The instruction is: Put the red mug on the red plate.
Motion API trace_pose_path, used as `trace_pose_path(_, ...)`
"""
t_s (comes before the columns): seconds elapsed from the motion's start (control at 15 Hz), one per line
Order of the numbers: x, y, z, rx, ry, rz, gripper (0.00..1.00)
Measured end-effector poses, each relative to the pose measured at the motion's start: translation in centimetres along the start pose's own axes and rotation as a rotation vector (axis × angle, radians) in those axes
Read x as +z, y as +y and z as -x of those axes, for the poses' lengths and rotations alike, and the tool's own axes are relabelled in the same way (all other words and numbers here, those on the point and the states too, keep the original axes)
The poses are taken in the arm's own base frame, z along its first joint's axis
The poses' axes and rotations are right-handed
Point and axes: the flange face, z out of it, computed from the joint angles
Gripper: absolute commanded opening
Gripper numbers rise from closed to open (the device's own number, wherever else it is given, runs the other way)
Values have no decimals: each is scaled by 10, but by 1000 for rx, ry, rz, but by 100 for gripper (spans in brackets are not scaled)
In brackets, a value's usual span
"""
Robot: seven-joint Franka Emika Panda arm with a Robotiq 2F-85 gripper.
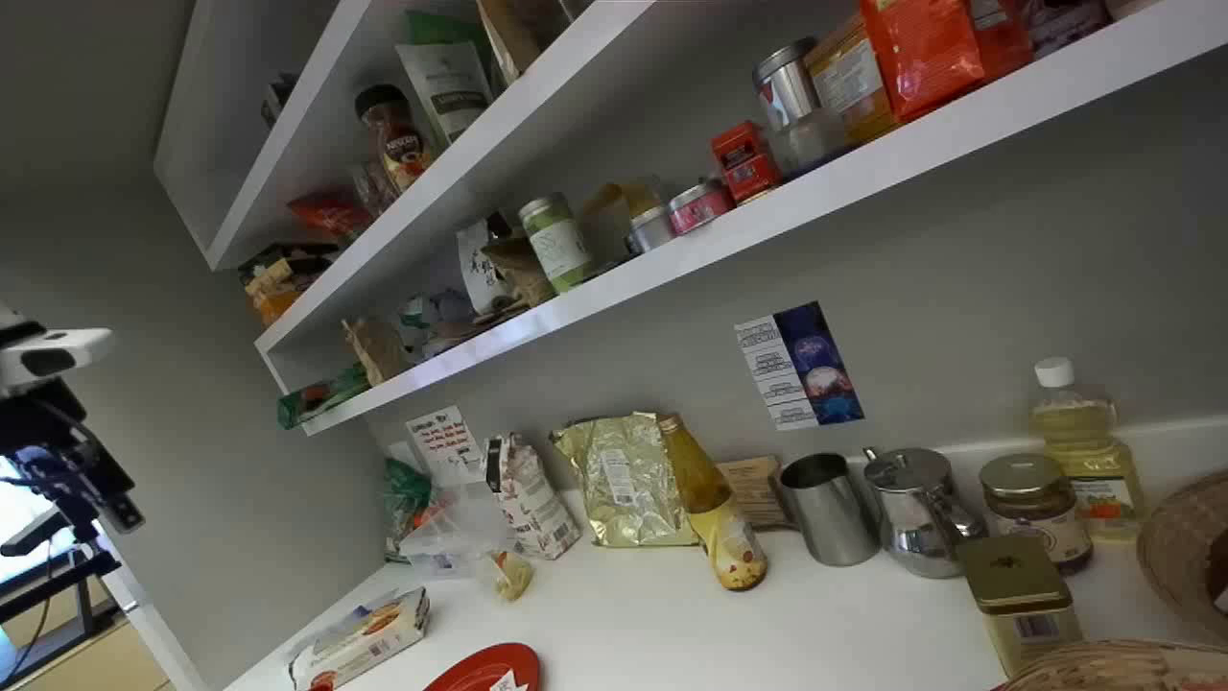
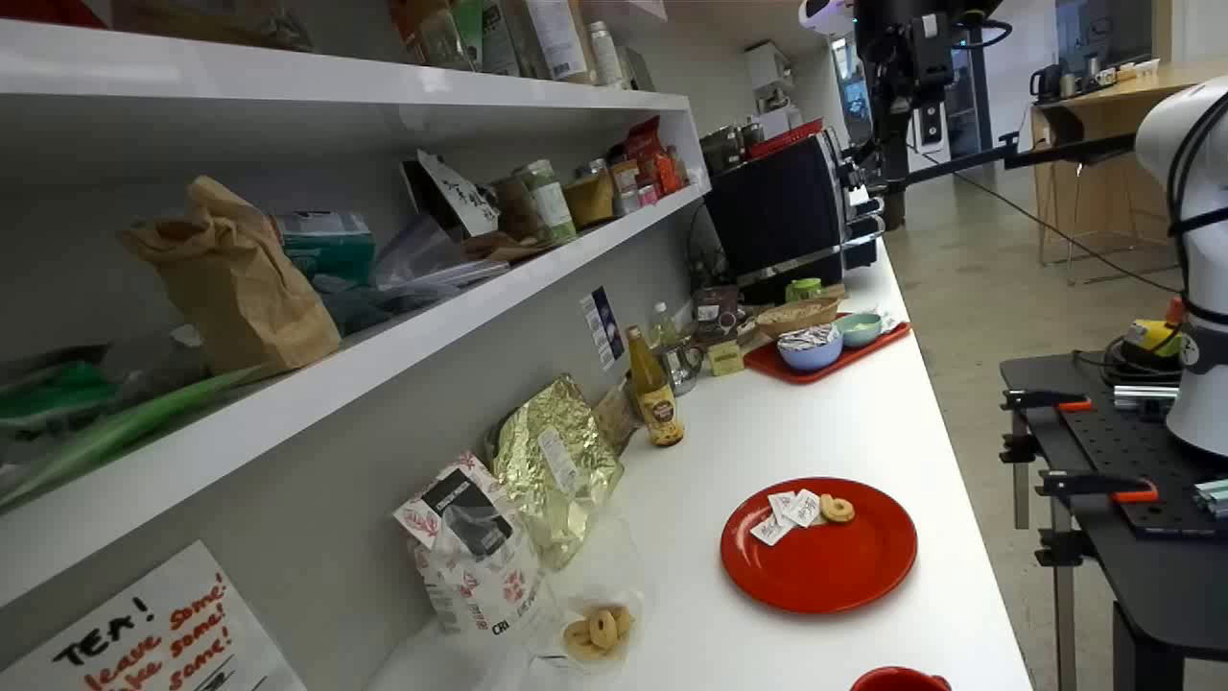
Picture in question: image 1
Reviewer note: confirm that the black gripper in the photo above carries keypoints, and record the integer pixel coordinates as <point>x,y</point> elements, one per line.
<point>58,442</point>

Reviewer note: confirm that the red plate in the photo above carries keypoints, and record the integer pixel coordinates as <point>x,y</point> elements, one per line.
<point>483,668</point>

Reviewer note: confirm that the yellow orange packets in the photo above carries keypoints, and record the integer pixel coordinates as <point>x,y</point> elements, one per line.
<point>273,288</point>

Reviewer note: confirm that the green flat packet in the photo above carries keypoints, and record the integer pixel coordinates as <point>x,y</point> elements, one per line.
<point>319,397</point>

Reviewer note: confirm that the brown paper bag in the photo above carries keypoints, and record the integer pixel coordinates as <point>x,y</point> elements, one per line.
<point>373,347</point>

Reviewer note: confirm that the green plastic bag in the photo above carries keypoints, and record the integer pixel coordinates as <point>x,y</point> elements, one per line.
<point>406,494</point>

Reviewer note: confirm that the red flat package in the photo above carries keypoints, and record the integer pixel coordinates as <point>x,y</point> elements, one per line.
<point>333,213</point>

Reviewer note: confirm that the white long carton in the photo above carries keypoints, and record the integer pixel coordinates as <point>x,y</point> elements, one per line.
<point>360,636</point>

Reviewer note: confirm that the white tea sign paper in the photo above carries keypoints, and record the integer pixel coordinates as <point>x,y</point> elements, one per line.
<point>445,446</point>

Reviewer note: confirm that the clear plastic bag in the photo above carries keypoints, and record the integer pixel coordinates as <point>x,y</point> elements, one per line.
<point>436,319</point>

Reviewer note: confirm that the dark small item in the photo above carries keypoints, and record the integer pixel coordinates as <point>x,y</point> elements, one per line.
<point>273,98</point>

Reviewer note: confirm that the clear bag with cookies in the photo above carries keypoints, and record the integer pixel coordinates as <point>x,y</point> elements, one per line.
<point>468,543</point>

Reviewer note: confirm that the white black printed carton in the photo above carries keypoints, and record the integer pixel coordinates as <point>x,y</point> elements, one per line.
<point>479,263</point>

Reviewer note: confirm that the brown lidded jar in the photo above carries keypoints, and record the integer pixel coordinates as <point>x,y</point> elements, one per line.
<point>391,130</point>

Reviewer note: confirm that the white red coffee bag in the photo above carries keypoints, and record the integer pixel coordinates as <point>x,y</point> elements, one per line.
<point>532,494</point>

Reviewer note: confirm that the brown crumpled packet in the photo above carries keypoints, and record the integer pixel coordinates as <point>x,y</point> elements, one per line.
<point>521,270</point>

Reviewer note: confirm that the green white bag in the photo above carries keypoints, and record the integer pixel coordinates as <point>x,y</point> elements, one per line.
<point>445,70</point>

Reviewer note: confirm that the green labelled jar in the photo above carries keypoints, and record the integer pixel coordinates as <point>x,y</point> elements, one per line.
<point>558,240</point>

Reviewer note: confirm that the gold foil bag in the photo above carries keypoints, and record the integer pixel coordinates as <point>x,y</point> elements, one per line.
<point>626,480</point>

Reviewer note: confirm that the yellow brown package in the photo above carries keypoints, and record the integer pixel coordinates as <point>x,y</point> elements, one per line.
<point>615,213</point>

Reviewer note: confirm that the tall food carton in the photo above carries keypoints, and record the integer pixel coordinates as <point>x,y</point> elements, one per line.
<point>521,31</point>

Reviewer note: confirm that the white round tin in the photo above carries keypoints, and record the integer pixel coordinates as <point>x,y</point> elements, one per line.
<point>652,228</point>

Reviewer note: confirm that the yellow glass bottle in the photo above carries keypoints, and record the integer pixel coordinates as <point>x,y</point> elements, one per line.
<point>722,525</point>

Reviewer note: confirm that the pink round tin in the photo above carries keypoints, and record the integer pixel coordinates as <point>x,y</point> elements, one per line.
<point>699,205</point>

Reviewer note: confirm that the small wooden box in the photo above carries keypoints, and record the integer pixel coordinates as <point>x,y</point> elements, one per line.
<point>755,494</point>

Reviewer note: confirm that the red small box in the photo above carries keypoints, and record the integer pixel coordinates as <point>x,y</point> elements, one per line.
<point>747,158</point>

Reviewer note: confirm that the steel cup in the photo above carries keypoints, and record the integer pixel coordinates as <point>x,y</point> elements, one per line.
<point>832,507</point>

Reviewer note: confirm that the silver tin can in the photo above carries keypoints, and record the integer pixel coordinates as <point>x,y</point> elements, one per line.
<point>786,84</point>

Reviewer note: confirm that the steel teapot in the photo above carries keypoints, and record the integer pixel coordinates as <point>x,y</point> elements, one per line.
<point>914,512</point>

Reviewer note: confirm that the yellow food box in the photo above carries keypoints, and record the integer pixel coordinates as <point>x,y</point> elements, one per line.
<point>848,77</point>

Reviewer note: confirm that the orange foil bag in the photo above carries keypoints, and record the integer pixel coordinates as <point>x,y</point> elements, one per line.
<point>923,52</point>

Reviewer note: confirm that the gold tea tin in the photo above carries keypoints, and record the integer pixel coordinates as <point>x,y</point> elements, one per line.
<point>1020,601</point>

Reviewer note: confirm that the glass jar gold lid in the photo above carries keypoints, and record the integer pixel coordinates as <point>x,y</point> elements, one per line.
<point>1039,506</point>

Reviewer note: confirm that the oil bottle white cap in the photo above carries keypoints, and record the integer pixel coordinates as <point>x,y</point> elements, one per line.
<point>1084,442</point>

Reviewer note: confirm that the red snack bag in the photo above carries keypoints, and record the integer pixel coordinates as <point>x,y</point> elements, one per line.
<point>1005,31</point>

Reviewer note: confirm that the flat wicker basket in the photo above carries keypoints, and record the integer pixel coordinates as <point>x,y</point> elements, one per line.
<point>1115,668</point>

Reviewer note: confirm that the dark food package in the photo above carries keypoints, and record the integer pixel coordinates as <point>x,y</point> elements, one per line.
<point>1061,20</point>

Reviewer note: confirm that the round wicker basket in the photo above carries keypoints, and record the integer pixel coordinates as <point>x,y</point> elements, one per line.
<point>1193,549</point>

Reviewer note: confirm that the blue white wall poster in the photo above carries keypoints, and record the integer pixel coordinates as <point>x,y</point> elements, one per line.
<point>800,365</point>

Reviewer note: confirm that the white wall shelf unit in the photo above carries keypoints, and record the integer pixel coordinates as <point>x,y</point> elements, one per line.
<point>896,146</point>

